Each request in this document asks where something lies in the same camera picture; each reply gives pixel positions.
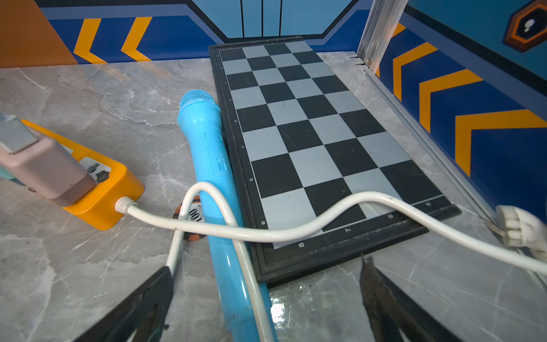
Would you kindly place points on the white power plug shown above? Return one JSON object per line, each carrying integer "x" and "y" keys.
{"x": 519, "y": 228}

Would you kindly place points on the black grey chessboard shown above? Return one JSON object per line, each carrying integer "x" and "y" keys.
{"x": 299, "y": 141}

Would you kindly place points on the blue toy microphone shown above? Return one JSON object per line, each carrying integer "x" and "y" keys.
{"x": 201, "y": 122}

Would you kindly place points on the aluminium corner post right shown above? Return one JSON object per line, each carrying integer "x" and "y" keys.
{"x": 381, "y": 24}

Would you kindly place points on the orange power strip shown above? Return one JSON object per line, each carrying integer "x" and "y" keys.
{"x": 113, "y": 181}

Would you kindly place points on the teal USB charger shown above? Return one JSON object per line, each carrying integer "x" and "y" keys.
{"x": 7, "y": 176}

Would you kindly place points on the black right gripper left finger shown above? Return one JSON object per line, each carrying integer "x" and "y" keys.
{"x": 140, "y": 316}

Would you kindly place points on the pink USB charger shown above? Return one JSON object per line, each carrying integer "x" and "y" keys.
{"x": 42, "y": 164}

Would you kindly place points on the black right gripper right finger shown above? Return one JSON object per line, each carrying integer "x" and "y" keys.
{"x": 393, "y": 315}

